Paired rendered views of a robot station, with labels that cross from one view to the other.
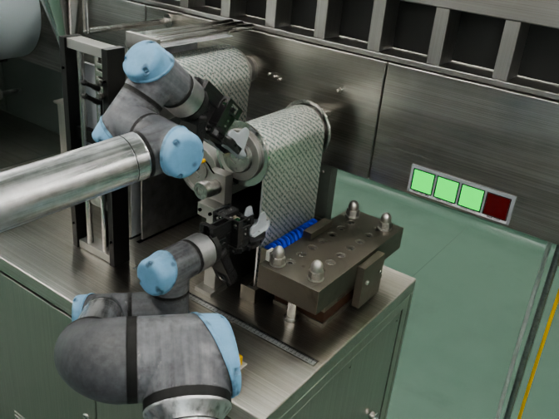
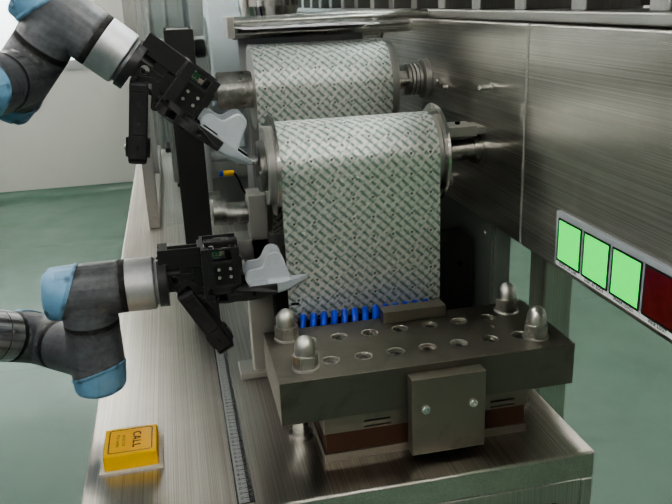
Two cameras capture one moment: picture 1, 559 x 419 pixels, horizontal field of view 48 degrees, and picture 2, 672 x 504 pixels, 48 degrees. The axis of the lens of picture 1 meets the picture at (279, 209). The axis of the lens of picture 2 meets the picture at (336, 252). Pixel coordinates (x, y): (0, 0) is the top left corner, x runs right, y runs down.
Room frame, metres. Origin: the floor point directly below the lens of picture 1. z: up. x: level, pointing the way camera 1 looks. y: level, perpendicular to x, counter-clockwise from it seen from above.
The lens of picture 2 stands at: (0.57, -0.74, 1.48)
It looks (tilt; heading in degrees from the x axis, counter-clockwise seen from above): 19 degrees down; 45
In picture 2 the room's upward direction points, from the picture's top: 2 degrees counter-clockwise
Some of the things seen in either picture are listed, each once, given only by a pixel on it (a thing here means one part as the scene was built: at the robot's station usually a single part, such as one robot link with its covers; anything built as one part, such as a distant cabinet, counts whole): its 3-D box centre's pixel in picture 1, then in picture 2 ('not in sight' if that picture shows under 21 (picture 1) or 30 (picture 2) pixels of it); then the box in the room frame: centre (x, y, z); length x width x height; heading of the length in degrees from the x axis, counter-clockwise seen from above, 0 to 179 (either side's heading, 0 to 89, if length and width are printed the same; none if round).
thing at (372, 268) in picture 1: (369, 279); (447, 410); (1.28, -0.23, 0.97); 0.10 x 0.03 x 0.11; 146
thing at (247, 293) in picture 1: (283, 270); not in sight; (1.36, -0.02, 0.92); 0.28 x 0.04 x 0.04; 146
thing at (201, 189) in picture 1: (203, 189); (219, 211); (1.24, 0.17, 1.18); 0.04 x 0.02 x 0.04; 56
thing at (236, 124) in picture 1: (241, 154); (272, 165); (1.29, 0.09, 1.25); 0.15 x 0.01 x 0.15; 56
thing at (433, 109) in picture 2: (305, 129); (433, 152); (1.50, -0.04, 1.25); 0.15 x 0.01 x 0.15; 56
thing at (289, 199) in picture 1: (289, 202); (364, 258); (1.36, -0.02, 1.11); 0.23 x 0.01 x 0.18; 146
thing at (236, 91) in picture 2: not in sight; (234, 90); (1.41, 0.32, 1.34); 0.06 x 0.06 x 0.06; 56
